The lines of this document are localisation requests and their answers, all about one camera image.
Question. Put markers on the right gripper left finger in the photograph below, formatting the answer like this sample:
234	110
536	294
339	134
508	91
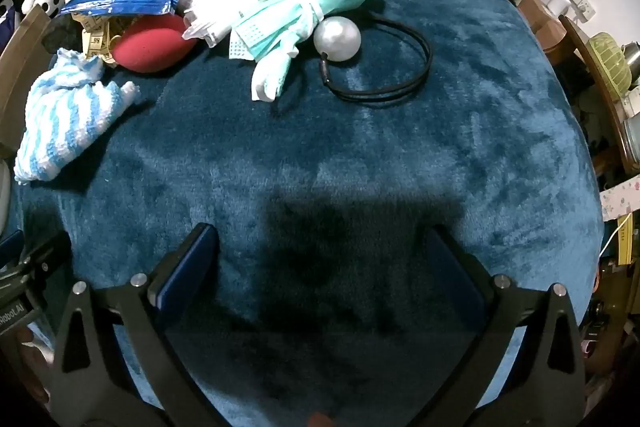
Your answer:
114	366

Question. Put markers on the teal face mask bundle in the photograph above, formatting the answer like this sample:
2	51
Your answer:
269	34

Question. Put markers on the yellow measuring tape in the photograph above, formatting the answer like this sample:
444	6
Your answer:
99	33

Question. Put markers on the blue plush bed blanket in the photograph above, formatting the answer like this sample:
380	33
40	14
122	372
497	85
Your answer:
323	299

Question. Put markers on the red makeup sponge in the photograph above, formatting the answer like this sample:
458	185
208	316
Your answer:
152	43

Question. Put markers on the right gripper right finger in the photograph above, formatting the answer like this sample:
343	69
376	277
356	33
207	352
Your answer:
524	365

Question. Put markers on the green small fan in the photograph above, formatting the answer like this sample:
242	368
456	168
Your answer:
611	63

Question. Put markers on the blue white knitted cloth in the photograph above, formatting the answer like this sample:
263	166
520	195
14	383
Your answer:
67	109

